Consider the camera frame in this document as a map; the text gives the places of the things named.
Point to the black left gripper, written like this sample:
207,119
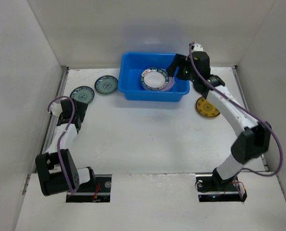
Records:
81,108

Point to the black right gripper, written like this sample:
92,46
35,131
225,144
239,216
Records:
179,63

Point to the teal patterned plate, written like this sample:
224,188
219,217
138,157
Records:
106,85
83,94

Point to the purple plate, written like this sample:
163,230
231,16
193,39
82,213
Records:
170,84

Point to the white plate dark lettered rim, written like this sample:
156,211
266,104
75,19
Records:
153,70

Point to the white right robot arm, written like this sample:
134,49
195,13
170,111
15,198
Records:
252,136

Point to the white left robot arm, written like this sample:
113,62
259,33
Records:
57,172

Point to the blue plastic bin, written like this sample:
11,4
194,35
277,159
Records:
134,63

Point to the yellow patterned plate lower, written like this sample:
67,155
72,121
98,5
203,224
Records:
205,109

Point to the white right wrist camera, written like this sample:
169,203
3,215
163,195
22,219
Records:
195,47

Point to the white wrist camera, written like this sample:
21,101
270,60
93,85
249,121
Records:
55,109
195,47

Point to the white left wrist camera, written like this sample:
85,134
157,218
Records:
55,109

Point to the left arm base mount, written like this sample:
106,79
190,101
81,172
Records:
98,192

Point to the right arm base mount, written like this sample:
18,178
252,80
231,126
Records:
209,191

